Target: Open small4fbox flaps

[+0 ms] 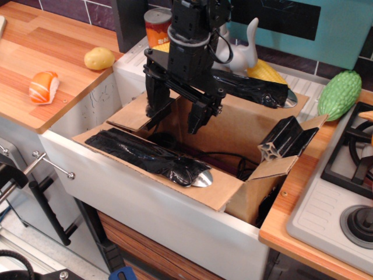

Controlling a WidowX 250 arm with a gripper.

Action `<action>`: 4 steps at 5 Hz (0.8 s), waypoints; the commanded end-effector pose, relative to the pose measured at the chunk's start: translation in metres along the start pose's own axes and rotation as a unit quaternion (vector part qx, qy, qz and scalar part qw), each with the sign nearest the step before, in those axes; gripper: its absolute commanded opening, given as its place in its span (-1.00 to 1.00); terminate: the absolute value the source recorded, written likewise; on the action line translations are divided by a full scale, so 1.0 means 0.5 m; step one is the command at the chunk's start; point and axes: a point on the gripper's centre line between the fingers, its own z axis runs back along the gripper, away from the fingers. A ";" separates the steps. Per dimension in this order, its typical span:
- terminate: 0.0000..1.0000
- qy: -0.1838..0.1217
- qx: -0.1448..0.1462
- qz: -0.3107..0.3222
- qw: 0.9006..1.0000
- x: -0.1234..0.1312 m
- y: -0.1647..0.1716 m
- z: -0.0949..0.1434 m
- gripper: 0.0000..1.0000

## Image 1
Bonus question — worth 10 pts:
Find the yellow toy corn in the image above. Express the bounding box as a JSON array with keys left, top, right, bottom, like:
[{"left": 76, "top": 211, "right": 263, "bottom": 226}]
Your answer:
[
  {"left": 153, "top": 42, "right": 170, "bottom": 53},
  {"left": 247, "top": 59, "right": 287, "bottom": 85}
]

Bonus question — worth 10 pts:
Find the black taped aluminium profile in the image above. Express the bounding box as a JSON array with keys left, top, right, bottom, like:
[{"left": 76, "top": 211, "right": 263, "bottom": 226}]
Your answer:
[{"left": 258, "top": 116, "right": 319, "bottom": 162}]

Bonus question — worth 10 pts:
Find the salmon sushi toy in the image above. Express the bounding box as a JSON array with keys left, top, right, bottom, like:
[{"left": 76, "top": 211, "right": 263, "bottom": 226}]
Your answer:
[{"left": 29, "top": 71, "right": 59, "bottom": 105}]

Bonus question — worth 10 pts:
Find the black taped spoon rear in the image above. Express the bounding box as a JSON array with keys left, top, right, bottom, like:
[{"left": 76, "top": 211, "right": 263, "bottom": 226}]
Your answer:
[{"left": 212, "top": 69, "right": 298, "bottom": 109}]

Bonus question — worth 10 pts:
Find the teal toy appliance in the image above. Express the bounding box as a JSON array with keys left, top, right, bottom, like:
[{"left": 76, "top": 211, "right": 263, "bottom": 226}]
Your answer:
[{"left": 228, "top": 0, "right": 372, "bottom": 69}]

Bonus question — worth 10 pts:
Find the yellow toy potato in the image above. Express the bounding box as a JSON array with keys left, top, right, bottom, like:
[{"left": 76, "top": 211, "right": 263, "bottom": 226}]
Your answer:
[{"left": 84, "top": 47, "right": 115, "bottom": 71}]

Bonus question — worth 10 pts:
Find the green bitter gourd toy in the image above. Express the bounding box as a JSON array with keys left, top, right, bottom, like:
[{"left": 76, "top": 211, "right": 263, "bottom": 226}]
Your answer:
[{"left": 317, "top": 70, "right": 362, "bottom": 121}]

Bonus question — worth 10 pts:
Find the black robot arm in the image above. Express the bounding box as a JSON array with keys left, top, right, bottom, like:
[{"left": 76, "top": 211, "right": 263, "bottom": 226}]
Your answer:
[{"left": 144, "top": 1, "right": 231, "bottom": 134}]

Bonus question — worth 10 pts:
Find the black cabinet handle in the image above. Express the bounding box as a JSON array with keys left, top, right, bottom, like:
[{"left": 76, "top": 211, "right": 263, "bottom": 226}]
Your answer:
[{"left": 29, "top": 176, "right": 78, "bottom": 246}]

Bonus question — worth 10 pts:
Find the white toy sink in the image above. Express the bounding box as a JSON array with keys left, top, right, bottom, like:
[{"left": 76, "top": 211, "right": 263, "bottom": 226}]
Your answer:
[{"left": 40, "top": 39, "right": 322, "bottom": 279}]

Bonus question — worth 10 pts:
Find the yellow toy corn right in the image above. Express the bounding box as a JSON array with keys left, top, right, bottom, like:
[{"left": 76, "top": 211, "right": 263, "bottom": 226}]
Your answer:
[{"left": 247, "top": 59, "right": 287, "bottom": 85}]

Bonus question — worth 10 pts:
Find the grey toy faucet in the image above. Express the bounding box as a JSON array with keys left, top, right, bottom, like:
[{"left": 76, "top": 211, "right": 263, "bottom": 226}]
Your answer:
[{"left": 212, "top": 17, "right": 259, "bottom": 76}]

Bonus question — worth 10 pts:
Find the yellow toy corn left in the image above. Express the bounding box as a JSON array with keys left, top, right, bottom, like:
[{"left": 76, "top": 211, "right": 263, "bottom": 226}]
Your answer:
[{"left": 153, "top": 42, "right": 170, "bottom": 53}]

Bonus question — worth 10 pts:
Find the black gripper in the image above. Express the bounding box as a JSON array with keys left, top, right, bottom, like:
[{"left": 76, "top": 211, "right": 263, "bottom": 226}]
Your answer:
[{"left": 144, "top": 26, "right": 226, "bottom": 134}]

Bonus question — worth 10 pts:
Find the black taped spoon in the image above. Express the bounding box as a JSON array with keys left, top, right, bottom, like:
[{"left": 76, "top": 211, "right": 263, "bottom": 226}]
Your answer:
[
  {"left": 212, "top": 69, "right": 298, "bottom": 109},
  {"left": 85, "top": 128, "right": 213, "bottom": 187}
]

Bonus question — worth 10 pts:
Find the toy stove top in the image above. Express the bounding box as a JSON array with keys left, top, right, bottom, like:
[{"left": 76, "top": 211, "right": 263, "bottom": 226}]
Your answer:
[{"left": 287, "top": 102, "right": 372, "bottom": 274}]

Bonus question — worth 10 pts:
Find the silver towel bar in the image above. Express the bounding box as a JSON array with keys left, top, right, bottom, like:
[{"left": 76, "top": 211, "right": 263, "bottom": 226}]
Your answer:
[{"left": 1, "top": 146, "right": 75, "bottom": 203}]

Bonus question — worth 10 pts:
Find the orange soup can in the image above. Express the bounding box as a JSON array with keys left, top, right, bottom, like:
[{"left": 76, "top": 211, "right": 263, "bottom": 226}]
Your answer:
[{"left": 144, "top": 8, "right": 172, "bottom": 48}]

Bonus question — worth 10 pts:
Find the brown cardboard box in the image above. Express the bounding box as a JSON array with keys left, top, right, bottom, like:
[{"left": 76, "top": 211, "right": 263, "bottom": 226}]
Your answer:
[{"left": 69, "top": 95, "right": 326, "bottom": 224}]

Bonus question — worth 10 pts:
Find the black taped spoon front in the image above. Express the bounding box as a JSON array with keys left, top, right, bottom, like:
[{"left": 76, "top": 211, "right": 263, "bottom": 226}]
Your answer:
[{"left": 85, "top": 128, "right": 213, "bottom": 187}]

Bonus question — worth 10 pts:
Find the black clamp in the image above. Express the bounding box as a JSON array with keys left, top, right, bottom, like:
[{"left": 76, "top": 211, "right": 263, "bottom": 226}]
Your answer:
[{"left": 1, "top": 154, "right": 29, "bottom": 192}]

